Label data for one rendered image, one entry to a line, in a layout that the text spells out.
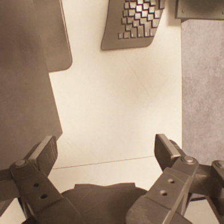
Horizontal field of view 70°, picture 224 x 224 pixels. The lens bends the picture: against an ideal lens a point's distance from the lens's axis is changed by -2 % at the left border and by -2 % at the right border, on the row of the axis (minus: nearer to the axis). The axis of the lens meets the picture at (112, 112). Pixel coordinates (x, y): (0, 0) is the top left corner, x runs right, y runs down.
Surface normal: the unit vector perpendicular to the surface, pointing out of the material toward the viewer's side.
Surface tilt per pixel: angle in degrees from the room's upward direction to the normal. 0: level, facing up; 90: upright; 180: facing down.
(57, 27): 0
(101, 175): 0
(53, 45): 0
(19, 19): 86
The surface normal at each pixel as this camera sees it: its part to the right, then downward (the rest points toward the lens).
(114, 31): 0.11, 0.32
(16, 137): 0.99, -0.11
